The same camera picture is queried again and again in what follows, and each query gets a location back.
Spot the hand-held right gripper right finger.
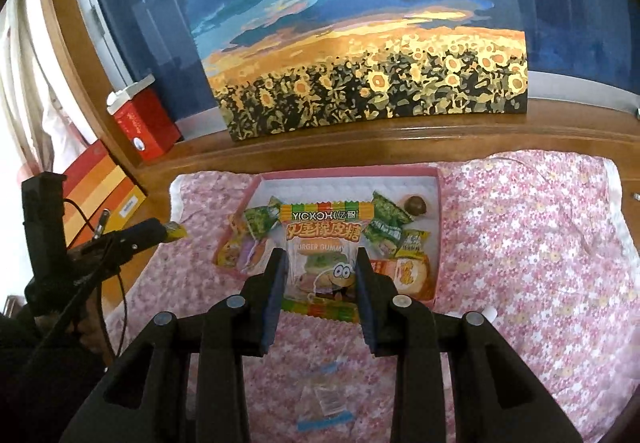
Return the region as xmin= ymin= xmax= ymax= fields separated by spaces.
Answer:
xmin=355 ymin=247 xmax=583 ymax=443

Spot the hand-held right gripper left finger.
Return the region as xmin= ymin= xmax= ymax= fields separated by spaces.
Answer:
xmin=59 ymin=247 xmax=291 ymax=443

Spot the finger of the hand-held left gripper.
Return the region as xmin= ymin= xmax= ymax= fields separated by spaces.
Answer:
xmin=112 ymin=218 xmax=170 ymax=258

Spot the burger gummy candy packet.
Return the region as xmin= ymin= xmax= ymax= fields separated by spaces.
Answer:
xmin=279 ymin=202 xmax=375 ymax=324

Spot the pink cardboard box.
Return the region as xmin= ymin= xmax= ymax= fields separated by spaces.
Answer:
xmin=214 ymin=162 xmax=443 ymax=311

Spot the person's left hand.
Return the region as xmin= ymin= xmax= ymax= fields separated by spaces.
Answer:
xmin=75 ymin=295 xmax=108 ymax=359

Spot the orange cake snack packet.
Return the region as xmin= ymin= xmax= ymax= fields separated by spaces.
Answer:
xmin=372 ymin=255 xmax=437 ymax=306

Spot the orange striped box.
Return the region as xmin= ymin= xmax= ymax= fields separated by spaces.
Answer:
xmin=59 ymin=139 xmax=147 ymax=249

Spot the clear plastic bag blue strip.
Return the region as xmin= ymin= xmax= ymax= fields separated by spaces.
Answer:
xmin=295 ymin=363 xmax=353 ymax=426

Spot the red box with white lid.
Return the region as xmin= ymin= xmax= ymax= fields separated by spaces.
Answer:
xmin=106 ymin=75 xmax=182 ymax=162

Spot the brown chocolate ball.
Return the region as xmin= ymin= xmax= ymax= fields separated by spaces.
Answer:
xmin=403 ymin=194 xmax=428 ymax=218

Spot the pale curtain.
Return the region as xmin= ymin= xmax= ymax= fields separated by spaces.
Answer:
xmin=0 ymin=0 xmax=101 ymax=184

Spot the pink floral blanket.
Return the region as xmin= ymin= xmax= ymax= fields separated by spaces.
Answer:
xmin=102 ymin=149 xmax=623 ymax=443

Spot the wooden ledge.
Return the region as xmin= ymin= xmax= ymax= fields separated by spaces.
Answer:
xmin=37 ymin=0 xmax=640 ymax=224

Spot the sunflower field painting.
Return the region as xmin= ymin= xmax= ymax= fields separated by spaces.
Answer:
xmin=172 ymin=0 xmax=530 ymax=144

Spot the black cable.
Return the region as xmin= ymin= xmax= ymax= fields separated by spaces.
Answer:
xmin=75 ymin=208 xmax=132 ymax=356

